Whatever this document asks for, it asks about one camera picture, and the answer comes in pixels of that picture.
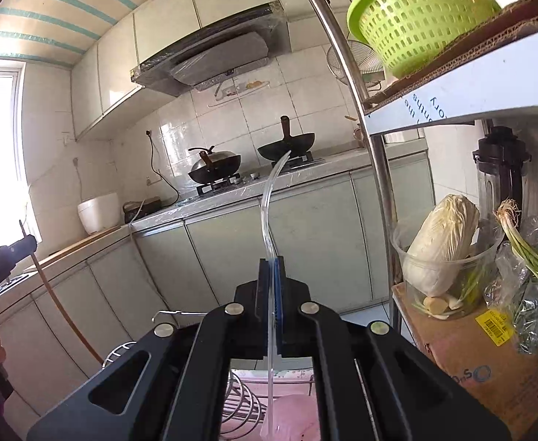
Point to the metal shelf rack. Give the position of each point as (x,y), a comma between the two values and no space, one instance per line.
(379,170)

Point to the clear plastic tube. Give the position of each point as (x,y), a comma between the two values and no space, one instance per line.
(267,220)

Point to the black wok with lid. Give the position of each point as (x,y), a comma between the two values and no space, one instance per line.
(216,165)

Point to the clear wall shelf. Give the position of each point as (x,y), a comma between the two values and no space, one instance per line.
(236,92)

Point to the ginger piece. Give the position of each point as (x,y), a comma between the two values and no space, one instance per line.
(435,305)

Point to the plastic bag of greens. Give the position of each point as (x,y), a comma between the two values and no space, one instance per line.
(535,312)

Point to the cardboard box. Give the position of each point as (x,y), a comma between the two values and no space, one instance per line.
(471,367)

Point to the lower kitchen cabinets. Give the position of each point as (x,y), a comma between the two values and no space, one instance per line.
(315,239)

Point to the scallions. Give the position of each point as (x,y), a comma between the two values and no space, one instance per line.
(526,248)

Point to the black blender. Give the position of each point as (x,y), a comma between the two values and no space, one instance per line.
(501,165)

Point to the wooden cutting board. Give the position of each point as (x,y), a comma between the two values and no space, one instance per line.
(89,240)

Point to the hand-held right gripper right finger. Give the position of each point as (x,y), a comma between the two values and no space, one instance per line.
(280,312)

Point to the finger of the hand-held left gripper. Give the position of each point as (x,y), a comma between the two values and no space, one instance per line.
(23,247)

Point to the kitchen cabinets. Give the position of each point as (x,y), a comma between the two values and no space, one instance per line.
(112,73)
(315,239)

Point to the white rice cooker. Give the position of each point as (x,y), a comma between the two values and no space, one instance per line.
(98,213)

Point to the cardboard sheet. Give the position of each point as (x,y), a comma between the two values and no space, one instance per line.
(503,32)

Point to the napa cabbage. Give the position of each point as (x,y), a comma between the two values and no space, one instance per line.
(439,243)

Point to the clear plastic tub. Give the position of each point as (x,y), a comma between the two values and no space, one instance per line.
(480,266)

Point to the gas stove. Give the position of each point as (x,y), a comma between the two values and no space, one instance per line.
(250,177)

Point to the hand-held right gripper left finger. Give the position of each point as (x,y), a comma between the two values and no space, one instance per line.
(268,312)

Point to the upper kitchen cabinets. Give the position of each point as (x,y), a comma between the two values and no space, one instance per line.
(112,73)

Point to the black range hood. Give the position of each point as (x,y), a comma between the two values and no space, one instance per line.
(213,50)

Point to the brown wooden chopstick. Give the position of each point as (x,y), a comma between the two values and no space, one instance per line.
(62,305)

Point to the green plastic colander basket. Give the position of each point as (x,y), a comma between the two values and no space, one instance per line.
(416,23)

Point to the small dark appliance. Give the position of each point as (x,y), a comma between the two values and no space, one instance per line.
(142,211)

